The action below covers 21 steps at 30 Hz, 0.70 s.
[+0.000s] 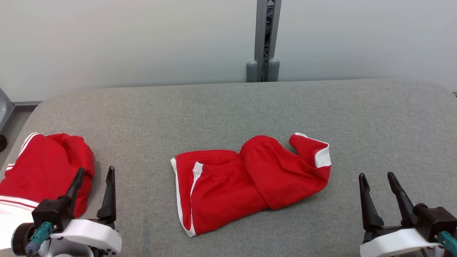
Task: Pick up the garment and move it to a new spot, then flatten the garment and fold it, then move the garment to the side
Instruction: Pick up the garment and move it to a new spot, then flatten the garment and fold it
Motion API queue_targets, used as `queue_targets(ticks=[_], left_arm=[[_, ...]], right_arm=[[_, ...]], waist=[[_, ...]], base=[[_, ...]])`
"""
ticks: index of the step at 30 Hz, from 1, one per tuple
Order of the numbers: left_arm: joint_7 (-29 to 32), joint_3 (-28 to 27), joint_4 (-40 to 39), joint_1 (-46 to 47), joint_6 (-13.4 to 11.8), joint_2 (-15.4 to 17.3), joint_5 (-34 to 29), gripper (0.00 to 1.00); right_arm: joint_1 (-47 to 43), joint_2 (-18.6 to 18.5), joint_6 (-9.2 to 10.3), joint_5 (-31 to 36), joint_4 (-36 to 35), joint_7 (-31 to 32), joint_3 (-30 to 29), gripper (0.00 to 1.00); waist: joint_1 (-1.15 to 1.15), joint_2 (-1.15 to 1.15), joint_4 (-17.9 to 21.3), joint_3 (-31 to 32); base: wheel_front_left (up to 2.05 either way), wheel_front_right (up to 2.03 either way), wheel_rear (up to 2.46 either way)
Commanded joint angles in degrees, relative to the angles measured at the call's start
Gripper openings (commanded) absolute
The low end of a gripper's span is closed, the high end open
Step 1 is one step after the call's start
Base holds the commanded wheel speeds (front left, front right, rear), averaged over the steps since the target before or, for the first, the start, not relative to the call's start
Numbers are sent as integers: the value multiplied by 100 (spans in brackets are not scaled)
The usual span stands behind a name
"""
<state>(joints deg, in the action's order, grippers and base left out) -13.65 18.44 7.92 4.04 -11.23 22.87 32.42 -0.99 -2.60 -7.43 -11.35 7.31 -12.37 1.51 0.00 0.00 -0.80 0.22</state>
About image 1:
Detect teal cable connector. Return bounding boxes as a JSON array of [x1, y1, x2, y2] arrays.
[[25, 221, 54, 256], [437, 231, 457, 256]]

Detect teal right cable connector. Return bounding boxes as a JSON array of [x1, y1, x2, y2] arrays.
[[437, 231, 457, 256]]

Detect grey metal furniture panel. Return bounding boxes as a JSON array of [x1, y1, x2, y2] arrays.
[[0, 87, 15, 133]]

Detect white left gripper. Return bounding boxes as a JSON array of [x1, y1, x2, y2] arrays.
[[46, 166, 122, 257]]

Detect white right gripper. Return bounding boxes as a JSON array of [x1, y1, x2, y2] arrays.
[[358, 172, 445, 257]]

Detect teal left cable connector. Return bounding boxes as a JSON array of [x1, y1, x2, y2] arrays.
[[25, 221, 54, 256]]

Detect grey cylindrical post foot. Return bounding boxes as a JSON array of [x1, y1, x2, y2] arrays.
[[246, 60, 258, 83], [267, 58, 280, 82]]

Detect red basketball jersey white trim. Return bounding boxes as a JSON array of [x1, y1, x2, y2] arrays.
[[0, 132, 95, 250]]

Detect grey metal partition post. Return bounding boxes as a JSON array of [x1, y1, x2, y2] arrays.
[[254, 0, 282, 82]]

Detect red shorts with white stripes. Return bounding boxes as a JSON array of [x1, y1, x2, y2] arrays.
[[170, 132, 332, 237]]

